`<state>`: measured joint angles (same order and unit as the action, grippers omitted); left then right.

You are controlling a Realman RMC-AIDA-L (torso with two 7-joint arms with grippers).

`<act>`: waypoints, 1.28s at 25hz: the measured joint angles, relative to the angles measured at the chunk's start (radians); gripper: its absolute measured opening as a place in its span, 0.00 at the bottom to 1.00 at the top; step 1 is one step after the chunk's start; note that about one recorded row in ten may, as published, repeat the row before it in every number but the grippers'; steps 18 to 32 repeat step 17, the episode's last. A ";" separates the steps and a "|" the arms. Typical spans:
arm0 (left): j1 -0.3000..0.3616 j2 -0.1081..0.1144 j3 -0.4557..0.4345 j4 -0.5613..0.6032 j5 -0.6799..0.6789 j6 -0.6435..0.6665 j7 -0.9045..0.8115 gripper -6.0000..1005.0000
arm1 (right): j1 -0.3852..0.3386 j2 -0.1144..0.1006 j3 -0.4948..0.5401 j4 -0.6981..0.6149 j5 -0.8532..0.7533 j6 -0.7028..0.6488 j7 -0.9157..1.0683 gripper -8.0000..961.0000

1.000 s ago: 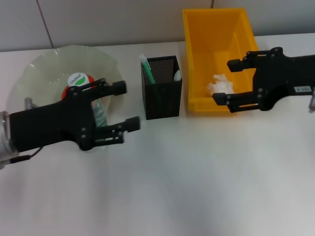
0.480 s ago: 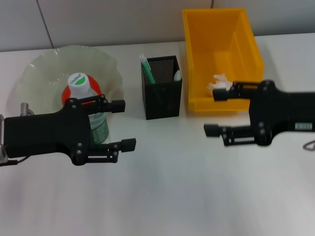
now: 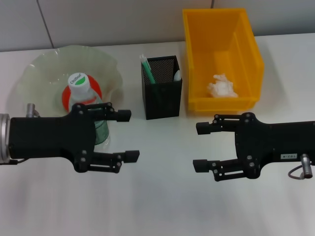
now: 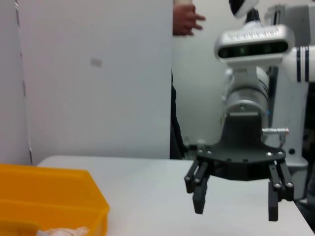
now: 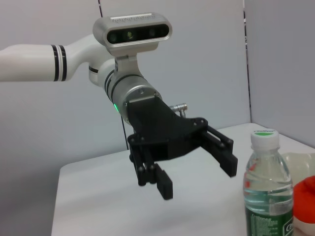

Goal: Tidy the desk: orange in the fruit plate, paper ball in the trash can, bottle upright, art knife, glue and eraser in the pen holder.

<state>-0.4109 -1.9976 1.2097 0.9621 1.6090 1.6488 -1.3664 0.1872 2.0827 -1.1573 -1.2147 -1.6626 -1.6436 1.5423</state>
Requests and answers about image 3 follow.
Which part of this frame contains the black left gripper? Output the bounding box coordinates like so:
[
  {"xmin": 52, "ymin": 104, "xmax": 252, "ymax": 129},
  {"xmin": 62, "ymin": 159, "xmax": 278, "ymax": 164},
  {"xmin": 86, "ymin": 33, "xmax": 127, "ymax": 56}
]
[{"xmin": 8, "ymin": 102, "xmax": 131, "ymax": 174}]

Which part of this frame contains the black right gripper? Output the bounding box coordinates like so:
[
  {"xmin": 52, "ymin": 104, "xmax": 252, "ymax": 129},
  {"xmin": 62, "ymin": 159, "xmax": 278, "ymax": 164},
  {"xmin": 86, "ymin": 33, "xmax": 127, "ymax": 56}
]
[{"xmin": 192, "ymin": 112, "xmax": 315, "ymax": 182}]

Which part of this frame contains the red-orange toy orange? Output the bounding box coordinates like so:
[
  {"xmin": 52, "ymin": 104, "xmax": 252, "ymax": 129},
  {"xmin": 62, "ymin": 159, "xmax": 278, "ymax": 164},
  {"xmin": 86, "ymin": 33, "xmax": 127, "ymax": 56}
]
[{"xmin": 61, "ymin": 75, "xmax": 103, "ymax": 113}]

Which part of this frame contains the mint green utility knife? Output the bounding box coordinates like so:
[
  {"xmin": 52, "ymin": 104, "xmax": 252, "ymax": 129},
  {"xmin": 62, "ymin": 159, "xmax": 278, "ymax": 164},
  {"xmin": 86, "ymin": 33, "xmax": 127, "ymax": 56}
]
[{"xmin": 139, "ymin": 54, "xmax": 157, "ymax": 85}]

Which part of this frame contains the clear water bottle green label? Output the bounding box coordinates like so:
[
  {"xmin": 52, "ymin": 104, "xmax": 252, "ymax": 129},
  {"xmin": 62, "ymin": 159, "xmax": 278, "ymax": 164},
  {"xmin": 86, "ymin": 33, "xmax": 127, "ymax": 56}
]
[{"xmin": 67, "ymin": 72, "xmax": 111, "ymax": 150}]

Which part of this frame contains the white paper ball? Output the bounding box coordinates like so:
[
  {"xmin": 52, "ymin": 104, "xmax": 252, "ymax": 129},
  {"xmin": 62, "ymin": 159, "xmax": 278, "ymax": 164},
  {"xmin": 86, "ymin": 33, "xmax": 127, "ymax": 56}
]
[{"xmin": 206, "ymin": 73, "xmax": 239, "ymax": 98}]

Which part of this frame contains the black mesh pen holder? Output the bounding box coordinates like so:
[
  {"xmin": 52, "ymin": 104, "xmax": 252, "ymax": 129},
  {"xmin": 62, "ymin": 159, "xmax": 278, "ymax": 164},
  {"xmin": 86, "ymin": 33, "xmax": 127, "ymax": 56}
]
[{"xmin": 140, "ymin": 55, "xmax": 183, "ymax": 120}]

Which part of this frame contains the pale green glass fruit plate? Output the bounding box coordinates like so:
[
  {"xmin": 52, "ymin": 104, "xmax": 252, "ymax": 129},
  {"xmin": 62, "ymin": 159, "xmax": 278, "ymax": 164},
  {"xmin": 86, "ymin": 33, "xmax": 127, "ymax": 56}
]
[{"xmin": 16, "ymin": 45, "xmax": 124, "ymax": 118}]

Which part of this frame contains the yellow plastic bin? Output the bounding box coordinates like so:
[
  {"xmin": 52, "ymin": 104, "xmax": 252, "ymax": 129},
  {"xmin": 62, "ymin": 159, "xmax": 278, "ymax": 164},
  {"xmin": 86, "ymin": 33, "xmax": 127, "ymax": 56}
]
[{"xmin": 182, "ymin": 7, "xmax": 265, "ymax": 115}]

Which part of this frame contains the left arm cable with plugs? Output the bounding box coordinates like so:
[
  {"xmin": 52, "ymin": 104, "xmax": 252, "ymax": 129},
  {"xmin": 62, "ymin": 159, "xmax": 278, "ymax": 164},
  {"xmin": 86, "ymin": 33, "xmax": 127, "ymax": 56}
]
[{"xmin": 0, "ymin": 103, "xmax": 41, "ymax": 166}]

